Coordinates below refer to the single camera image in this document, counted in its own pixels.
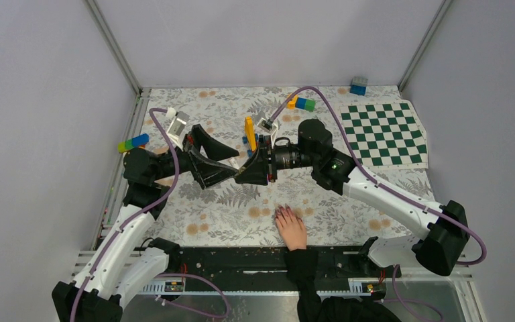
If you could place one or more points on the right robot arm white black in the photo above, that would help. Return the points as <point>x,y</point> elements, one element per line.
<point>438,232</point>

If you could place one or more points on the yellow red toy block car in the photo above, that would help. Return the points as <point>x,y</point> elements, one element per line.
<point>250,138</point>

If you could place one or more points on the orange blue green block row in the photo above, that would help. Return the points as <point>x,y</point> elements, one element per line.
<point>301,103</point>

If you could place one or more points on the grey blue lego bricks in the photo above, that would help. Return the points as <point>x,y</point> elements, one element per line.
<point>358,85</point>

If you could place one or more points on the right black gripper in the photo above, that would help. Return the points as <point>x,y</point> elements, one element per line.
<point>257,170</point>

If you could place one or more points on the green white checkerboard mat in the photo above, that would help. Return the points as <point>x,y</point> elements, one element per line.
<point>385,135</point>

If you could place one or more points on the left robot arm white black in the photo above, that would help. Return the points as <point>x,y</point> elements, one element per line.
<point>102,289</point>

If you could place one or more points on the floral patterned table cloth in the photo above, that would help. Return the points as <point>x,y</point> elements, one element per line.
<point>231,214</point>

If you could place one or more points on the yellow nail polish bottle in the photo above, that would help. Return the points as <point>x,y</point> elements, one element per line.
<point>234,163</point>

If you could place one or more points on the green blue block stack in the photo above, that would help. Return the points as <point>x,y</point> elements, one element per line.
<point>136,142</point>

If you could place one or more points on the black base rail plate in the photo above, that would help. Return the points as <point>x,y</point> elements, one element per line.
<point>262,270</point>

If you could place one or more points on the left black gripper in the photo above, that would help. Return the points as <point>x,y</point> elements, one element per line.
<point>207,172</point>

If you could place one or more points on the black sleeved forearm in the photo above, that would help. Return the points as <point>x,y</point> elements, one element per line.
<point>301,270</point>

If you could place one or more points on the person's hand dark nails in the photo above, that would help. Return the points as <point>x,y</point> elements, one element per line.
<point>291,228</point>

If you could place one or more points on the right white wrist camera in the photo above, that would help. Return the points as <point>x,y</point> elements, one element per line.
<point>271,127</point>

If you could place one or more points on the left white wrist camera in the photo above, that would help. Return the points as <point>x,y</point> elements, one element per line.
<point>178,122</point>

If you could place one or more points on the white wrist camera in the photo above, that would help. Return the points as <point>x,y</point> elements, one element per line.
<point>271,127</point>
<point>178,122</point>

